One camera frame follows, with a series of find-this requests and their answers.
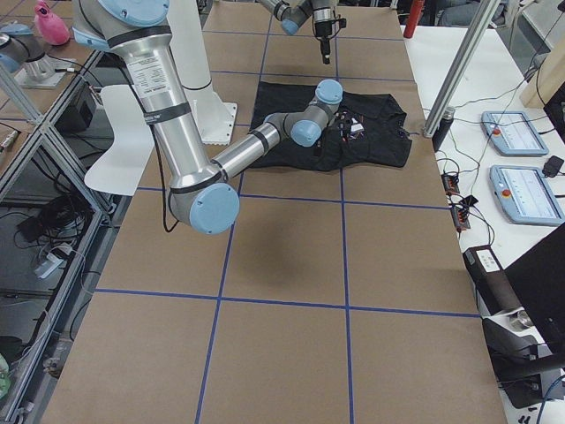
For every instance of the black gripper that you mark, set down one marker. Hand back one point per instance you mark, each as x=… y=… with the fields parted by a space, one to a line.
x=323 y=31
x=345 y=124

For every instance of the black graphic t-shirt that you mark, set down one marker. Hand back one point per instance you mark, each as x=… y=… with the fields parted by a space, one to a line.
x=367 y=129

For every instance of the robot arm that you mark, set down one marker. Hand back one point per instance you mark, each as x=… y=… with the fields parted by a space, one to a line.
x=199 y=194
x=292 y=17

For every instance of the red bottle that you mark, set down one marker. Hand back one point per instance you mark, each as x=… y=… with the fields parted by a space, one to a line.
x=416 y=9

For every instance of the upper teach pendant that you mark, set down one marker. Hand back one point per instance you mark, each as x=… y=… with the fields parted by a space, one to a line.
x=512 y=133

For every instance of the teach pendant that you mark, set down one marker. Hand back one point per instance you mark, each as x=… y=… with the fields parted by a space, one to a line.
x=524 y=195
x=512 y=133

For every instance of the lower teach pendant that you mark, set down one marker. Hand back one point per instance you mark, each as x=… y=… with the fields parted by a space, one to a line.
x=524 y=195

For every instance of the black device box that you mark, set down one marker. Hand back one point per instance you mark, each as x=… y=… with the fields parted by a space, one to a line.
x=493 y=290

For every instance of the black monitor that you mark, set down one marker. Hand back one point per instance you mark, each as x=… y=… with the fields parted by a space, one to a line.
x=537 y=279

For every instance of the white plastic chair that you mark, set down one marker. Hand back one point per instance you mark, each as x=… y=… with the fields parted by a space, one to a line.
x=120 y=168

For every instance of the pink plush toy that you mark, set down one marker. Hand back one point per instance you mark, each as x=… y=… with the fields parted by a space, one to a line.
x=50 y=26

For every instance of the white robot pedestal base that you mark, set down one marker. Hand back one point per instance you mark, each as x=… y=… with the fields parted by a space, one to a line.
x=215 y=119

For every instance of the aluminium frame post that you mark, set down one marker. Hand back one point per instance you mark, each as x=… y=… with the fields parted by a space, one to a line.
x=461 y=60

